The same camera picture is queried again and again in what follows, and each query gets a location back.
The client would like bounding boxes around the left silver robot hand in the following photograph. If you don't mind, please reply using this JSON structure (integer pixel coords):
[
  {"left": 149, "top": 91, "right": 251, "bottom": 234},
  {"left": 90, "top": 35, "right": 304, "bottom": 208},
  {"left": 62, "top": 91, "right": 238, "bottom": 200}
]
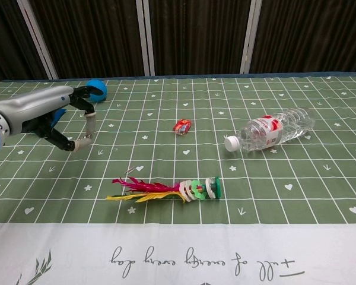
[{"left": 0, "top": 85, "right": 105, "bottom": 153}]

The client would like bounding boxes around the blue snack packet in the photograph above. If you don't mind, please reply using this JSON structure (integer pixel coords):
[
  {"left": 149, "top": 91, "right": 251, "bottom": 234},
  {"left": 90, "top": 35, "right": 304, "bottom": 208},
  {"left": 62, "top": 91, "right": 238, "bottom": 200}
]
[{"left": 52, "top": 109, "right": 67, "bottom": 124}]

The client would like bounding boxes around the blue ball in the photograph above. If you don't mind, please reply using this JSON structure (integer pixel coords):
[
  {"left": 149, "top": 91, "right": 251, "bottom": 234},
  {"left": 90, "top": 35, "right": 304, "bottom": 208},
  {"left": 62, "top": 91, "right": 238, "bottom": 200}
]
[{"left": 86, "top": 79, "right": 108, "bottom": 103}]

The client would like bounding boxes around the dark fabric screen panel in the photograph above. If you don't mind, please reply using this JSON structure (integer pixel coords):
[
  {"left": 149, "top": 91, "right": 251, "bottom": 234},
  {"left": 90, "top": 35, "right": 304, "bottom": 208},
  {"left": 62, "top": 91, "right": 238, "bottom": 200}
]
[
  {"left": 148, "top": 0, "right": 253, "bottom": 76},
  {"left": 0, "top": 0, "right": 49, "bottom": 85},
  {"left": 28, "top": 0, "right": 147, "bottom": 80},
  {"left": 249, "top": 0, "right": 356, "bottom": 74}
]

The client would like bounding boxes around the red candy wrapper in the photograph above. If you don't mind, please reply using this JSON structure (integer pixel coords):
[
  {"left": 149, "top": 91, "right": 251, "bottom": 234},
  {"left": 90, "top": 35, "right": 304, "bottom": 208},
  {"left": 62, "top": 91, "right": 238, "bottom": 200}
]
[{"left": 173, "top": 119, "right": 193, "bottom": 137}]

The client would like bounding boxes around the colourful feather shuttlecock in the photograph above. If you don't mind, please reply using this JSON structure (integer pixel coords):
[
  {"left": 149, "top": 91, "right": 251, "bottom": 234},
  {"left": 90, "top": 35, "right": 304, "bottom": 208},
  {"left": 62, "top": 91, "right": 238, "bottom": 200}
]
[{"left": 105, "top": 176, "right": 223, "bottom": 205}]

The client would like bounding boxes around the green grid tablecloth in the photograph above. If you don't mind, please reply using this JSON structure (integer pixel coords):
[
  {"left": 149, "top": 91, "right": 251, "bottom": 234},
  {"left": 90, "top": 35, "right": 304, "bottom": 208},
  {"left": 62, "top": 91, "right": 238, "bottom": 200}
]
[{"left": 0, "top": 70, "right": 356, "bottom": 285}]

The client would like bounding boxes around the clear plastic water bottle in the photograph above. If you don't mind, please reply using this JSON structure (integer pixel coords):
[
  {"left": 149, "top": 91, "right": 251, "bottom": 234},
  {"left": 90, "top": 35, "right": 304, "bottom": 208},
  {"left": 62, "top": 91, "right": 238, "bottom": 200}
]
[{"left": 224, "top": 107, "right": 316, "bottom": 153}]

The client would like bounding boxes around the white screen frame post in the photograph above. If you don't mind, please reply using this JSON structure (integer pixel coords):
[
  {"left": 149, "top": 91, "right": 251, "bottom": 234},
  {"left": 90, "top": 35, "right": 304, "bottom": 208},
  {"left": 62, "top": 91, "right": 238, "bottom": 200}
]
[
  {"left": 17, "top": 0, "right": 59, "bottom": 80},
  {"left": 135, "top": 0, "right": 157, "bottom": 77},
  {"left": 239, "top": 0, "right": 262, "bottom": 74}
]

